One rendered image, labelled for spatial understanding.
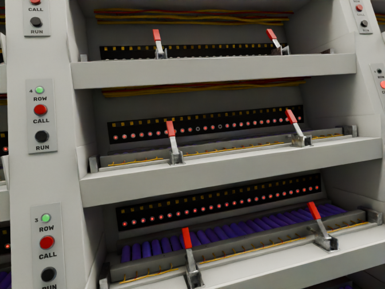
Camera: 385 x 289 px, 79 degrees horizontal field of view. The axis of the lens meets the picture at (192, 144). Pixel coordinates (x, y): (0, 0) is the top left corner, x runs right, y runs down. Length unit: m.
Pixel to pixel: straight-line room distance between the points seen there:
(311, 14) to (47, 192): 0.76
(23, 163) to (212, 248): 0.35
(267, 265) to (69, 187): 0.36
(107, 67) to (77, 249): 0.30
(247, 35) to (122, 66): 0.48
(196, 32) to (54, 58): 0.43
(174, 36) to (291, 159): 0.47
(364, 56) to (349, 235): 0.40
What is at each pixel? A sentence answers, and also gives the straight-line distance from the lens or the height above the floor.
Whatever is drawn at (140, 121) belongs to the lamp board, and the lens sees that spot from 0.58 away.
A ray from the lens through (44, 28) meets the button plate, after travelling 0.51.
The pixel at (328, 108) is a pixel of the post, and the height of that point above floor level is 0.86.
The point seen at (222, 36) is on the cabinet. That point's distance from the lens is 0.79.
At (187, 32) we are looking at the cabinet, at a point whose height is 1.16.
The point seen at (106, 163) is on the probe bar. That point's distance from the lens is 0.47.
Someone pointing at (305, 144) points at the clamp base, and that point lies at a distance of 0.54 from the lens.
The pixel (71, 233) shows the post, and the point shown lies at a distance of 0.41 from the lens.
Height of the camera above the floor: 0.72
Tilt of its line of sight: 10 degrees up
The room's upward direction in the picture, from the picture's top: 9 degrees counter-clockwise
